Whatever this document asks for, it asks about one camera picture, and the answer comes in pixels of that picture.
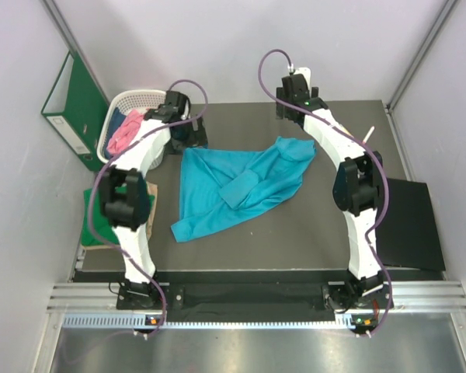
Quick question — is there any teal t shirt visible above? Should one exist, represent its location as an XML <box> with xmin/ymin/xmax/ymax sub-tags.
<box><xmin>171</xmin><ymin>137</ymin><xmax>316</xmax><ymax>242</ymax></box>

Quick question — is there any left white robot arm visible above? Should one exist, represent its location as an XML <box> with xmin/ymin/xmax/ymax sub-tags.
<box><xmin>98</xmin><ymin>90</ymin><xmax>208</xmax><ymax>309</ymax></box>

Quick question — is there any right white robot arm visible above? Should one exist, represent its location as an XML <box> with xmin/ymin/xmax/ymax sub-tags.
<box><xmin>276</xmin><ymin>68</ymin><xmax>384</xmax><ymax>313</ymax></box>

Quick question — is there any white laundry basket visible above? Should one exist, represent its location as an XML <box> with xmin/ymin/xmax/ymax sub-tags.
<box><xmin>96</xmin><ymin>89</ymin><xmax>171</xmax><ymax>172</ymax></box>

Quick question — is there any pink t shirt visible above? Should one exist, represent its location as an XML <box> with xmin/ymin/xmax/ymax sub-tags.
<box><xmin>106</xmin><ymin>110</ymin><xmax>144</xmax><ymax>157</ymax></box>

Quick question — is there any navy blue t shirt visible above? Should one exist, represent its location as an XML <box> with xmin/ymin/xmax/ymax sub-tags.
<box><xmin>102</xmin><ymin>107</ymin><xmax>126</xmax><ymax>160</ymax></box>

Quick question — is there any pink white marker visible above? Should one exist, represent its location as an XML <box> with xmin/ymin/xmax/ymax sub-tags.
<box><xmin>363</xmin><ymin>126</ymin><xmax>375</xmax><ymax>144</ymax></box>

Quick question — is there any black board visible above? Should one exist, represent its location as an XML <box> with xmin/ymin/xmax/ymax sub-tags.
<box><xmin>376</xmin><ymin>178</ymin><xmax>446</xmax><ymax>272</ymax></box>

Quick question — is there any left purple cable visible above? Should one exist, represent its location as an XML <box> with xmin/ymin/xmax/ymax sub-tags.
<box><xmin>88</xmin><ymin>79</ymin><xmax>209</xmax><ymax>337</ymax></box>

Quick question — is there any green ring binder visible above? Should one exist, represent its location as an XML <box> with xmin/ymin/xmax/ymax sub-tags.
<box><xmin>41</xmin><ymin>53</ymin><xmax>108</xmax><ymax>173</ymax></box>

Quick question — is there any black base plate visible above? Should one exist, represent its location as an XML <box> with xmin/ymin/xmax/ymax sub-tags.
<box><xmin>115</xmin><ymin>282</ymin><xmax>393</xmax><ymax>322</ymax></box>

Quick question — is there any grey cable duct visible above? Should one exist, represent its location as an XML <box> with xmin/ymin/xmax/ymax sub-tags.
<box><xmin>62</xmin><ymin>313</ymin><xmax>371</xmax><ymax>331</ymax></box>

